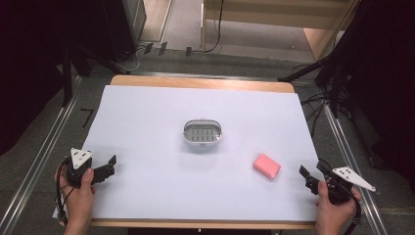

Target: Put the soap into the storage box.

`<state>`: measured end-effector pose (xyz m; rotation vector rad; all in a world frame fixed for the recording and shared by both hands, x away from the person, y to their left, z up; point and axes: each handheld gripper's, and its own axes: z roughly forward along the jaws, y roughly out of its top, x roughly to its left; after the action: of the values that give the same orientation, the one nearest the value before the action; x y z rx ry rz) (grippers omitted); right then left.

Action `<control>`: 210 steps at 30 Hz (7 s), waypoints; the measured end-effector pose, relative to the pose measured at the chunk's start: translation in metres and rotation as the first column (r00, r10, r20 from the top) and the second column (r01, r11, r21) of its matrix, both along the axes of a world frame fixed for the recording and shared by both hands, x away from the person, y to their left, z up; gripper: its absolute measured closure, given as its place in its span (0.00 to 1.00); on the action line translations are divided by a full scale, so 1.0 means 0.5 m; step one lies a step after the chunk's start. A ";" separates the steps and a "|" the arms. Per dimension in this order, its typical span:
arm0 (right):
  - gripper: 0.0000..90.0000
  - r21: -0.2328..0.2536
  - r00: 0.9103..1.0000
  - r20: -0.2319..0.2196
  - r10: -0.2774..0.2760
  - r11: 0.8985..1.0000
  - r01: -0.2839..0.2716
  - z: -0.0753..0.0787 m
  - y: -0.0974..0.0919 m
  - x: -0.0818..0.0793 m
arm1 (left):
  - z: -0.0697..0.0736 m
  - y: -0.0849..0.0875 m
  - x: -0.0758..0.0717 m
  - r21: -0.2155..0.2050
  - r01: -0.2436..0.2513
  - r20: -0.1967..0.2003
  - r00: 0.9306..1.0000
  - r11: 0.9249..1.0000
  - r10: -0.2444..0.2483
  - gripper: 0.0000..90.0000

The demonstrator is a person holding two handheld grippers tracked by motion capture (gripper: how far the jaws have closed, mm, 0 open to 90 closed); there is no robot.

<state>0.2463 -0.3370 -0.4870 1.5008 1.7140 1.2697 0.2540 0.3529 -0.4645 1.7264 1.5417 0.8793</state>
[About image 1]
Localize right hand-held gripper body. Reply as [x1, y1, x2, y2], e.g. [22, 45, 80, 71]
[321, 165, 377, 206]

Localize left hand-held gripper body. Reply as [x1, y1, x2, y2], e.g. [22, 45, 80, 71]
[66, 147, 99, 190]

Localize pink soap bar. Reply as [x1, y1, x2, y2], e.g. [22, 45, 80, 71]
[253, 153, 282, 181]

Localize grey soap dish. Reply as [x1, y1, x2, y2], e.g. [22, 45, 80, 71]
[182, 118, 223, 147]

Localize person's right hand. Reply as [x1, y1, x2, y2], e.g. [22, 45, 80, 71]
[314, 180, 362, 230]

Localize person's left hand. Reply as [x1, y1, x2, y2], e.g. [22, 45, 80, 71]
[53, 167, 98, 227]

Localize white paper sheet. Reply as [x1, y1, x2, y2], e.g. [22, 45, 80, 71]
[52, 84, 323, 223]

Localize black metal stand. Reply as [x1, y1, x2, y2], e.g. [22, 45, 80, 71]
[61, 45, 131, 108]
[277, 52, 351, 119]

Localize wooden table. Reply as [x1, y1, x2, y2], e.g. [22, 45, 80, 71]
[58, 74, 323, 230]

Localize black curtain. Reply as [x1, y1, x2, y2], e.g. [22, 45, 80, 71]
[0, 0, 109, 156]
[321, 0, 415, 185]

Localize dark cabinet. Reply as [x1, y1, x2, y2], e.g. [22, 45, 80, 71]
[94, 0, 148, 64]

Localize light wooden shelf unit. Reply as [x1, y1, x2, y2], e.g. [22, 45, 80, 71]
[200, 0, 360, 62]

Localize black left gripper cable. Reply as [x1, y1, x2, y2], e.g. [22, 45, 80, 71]
[55, 157, 71, 227]

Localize metal floor rail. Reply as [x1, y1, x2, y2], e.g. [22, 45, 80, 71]
[321, 100, 390, 235]
[0, 75, 83, 235]

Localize black floor cables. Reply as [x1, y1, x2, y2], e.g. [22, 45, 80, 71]
[292, 63, 331, 139]

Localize white floor cable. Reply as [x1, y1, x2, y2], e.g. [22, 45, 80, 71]
[112, 45, 148, 73]

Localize black hanging cable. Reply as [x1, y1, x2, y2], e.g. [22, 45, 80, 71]
[203, 0, 226, 54]

